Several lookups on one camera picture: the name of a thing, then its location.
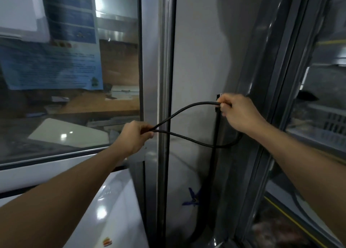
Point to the wooden worktable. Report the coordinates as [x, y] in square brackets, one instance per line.
[102, 104]

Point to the glass display fridge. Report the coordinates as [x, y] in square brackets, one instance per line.
[297, 120]

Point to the person's left forearm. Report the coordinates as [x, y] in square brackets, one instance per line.
[54, 201]

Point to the blue paper notice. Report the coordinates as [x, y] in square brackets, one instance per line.
[54, 66]

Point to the person's right forearm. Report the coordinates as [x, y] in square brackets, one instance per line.
[305, 164]

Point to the white microwave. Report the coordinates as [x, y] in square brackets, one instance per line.
[113, 215]

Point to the person's left hand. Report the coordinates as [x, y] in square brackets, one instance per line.
[133, 139]

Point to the blue plastic clip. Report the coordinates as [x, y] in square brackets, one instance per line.
[193, 197]

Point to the person's right hand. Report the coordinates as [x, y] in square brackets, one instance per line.
[242, 115]

